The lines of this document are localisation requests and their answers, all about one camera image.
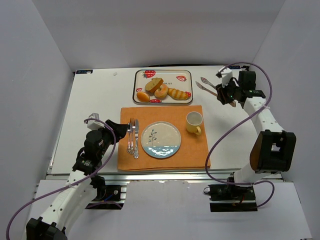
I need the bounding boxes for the left blue corner label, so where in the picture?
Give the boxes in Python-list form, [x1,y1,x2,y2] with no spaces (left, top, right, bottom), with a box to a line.
[75,69,93,75]

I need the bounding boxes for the small round bun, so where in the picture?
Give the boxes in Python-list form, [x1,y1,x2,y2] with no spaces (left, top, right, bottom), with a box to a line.
[136,91,150,103]

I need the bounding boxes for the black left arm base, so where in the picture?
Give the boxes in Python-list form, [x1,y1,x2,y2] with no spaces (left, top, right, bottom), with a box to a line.
[85,175,127,210]

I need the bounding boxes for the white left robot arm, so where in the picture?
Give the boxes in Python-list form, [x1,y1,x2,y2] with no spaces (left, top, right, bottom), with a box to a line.
[25,118,129,240]

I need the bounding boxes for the aluminium front rail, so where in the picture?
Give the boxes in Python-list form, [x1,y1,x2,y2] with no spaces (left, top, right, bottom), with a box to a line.
[44,169,285,181]

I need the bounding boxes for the striped long bread roll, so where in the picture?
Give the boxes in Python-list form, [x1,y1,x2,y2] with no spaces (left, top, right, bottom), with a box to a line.
[167,88,189,100]

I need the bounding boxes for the silver knife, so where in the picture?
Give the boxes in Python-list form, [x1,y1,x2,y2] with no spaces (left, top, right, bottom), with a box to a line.
[133,119,139,159]

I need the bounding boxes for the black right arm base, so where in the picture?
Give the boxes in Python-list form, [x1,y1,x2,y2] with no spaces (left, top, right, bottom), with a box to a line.
[203,184,258,213]

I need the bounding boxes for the strawberry pattern tray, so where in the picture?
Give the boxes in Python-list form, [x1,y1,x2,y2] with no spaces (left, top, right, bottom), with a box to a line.
[132,69,193,105]

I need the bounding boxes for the blue corner label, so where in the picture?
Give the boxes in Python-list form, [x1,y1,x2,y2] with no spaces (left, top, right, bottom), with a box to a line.
[228,65,242,70]
[75,69,93,75]

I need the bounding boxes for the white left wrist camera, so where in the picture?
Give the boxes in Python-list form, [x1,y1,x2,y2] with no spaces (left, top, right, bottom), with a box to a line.
[86,113,103,131]

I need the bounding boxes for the sliced loaf bread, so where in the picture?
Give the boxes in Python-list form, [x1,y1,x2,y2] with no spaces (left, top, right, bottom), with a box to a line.
[144,77,164,93]

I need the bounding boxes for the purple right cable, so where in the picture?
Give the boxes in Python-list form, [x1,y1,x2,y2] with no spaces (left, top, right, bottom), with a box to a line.
[204,62,275,209]

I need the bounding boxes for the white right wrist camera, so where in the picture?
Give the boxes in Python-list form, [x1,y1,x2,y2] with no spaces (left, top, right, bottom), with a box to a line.
[216,66,233,88]

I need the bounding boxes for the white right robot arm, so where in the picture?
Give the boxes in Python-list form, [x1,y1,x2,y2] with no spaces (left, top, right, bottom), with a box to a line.
[215,67,297,185]

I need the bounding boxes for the ceramic plate with leaf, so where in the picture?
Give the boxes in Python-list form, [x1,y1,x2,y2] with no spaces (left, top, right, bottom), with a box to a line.
[140,121,182,159]

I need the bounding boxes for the orange placemat cloth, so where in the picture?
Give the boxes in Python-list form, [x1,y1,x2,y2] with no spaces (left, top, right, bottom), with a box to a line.
[117,105,209,171]

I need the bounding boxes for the metal serving tongs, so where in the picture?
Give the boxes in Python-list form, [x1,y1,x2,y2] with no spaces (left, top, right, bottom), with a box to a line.
[195,76,237,108]

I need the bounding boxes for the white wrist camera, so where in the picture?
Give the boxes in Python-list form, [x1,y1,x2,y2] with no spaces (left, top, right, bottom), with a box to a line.
[216,66,233,88]
[86,113,103,131]

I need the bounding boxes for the right blue corner label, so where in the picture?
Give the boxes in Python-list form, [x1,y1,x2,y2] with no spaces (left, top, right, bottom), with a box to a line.
[228,65,242,70]

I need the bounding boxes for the glazed donut bagel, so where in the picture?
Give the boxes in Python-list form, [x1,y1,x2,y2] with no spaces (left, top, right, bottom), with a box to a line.
[154,83,169,99]

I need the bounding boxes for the yellow mug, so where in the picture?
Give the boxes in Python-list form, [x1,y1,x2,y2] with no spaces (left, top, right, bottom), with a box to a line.
[185,111,203,135]

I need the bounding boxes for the silver fork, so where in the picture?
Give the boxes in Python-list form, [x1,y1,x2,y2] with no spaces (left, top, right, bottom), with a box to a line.
[129,118,136,155]

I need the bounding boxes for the silver spoon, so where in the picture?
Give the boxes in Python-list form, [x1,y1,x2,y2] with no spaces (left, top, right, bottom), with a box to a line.
[126,122,132,153]

